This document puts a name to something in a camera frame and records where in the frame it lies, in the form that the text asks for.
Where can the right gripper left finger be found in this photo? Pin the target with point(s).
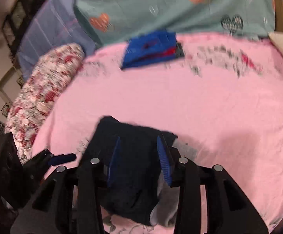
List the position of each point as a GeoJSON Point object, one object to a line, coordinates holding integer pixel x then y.
{"type": "Point", "coordinates": [68, 201]}

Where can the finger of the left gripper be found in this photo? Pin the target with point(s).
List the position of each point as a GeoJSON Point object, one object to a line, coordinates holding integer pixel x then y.
{"type": "Point", "coordinates": [62, 159]}

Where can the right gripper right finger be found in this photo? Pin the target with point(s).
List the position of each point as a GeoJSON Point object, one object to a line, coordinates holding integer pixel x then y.
{"type": "Point", "coordinates": [228, 208]}

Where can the dark navy pants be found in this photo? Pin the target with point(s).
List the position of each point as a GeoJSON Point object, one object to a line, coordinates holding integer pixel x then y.
{"type": "Point", "coordinates": [135, 186]}

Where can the red floral rolled quilt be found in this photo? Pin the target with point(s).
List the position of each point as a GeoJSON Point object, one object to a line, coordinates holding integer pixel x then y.
{"type": "Point", "coordinates": [49, 78]}

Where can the pink floral bedsheet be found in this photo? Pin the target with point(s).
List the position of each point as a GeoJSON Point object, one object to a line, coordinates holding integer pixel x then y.
{"type": "Point", "coordinates": [224, 99]}

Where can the folded blue clothes stack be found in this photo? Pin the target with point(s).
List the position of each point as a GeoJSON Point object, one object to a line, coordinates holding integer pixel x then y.
{"type": "Point", "coordinates": [152, 48]}

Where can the teal heart pattern pillow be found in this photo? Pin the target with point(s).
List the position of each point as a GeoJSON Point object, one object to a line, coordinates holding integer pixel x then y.
{"type": "Point", "coordinates": [111, 21]}

